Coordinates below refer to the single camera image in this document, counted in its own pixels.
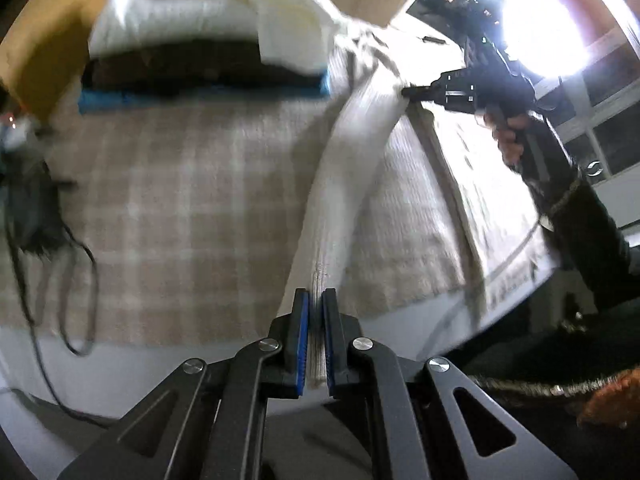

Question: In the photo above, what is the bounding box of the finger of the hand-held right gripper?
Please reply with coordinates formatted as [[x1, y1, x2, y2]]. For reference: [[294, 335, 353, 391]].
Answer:
[[402, 77, 441, 103]]

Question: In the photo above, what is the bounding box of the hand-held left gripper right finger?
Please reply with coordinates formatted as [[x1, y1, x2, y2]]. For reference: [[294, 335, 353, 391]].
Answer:
[[321, 287, 581, 480]]

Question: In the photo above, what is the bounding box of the person's right forearm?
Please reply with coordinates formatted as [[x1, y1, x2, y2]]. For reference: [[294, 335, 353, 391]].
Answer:
[[517, 112, 640, 313]]

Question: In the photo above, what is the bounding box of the white knit garment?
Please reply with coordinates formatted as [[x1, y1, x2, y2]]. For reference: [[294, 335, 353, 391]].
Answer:
[[289, 72, 412, 391]]

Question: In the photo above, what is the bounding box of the dark brown folded cloth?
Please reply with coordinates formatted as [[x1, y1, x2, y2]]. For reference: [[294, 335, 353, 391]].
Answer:
[[82, 37, 323, 96]]

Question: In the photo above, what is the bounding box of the orange wooden panel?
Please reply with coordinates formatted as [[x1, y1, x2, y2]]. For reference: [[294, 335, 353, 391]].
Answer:
[[0, 0, 146, 123]]

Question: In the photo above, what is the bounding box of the person's right hand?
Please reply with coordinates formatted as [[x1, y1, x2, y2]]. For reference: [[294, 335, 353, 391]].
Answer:
[[484, 107, 531, 171]]

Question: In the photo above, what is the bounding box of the blue plastic crate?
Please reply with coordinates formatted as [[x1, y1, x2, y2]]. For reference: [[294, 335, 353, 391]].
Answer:
[[77, 72, 333, 113]]

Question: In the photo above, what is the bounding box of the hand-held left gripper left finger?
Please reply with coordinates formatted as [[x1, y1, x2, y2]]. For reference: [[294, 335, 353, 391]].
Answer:
[[57, 287, 311, 480]]

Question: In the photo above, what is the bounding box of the beige plaid blanket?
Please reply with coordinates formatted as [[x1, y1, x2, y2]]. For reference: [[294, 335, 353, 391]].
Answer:
[[0, 25, 561, 351]]

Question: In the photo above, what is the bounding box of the small white folded cloth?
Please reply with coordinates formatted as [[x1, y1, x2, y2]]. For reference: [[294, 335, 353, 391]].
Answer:
[[255, 0, 343, 73]]

